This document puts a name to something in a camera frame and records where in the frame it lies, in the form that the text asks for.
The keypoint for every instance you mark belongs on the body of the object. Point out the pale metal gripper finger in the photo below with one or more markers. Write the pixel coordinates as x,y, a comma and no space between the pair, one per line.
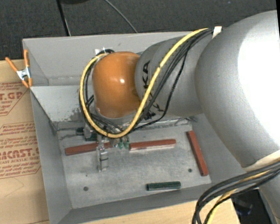
106,160
99,161

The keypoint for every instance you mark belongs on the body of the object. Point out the red-brown flat block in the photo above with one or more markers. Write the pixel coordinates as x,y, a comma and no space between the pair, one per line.
153,144
80,149
197,153

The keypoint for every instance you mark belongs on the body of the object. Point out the grey metal bin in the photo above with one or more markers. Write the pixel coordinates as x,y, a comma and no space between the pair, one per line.
126,170

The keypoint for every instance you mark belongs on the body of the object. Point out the dark green flat block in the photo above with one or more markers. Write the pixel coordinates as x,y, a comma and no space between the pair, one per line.
163,185

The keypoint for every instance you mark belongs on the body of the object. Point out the brown cardboard board red print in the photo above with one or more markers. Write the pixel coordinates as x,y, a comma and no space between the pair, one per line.
10,138

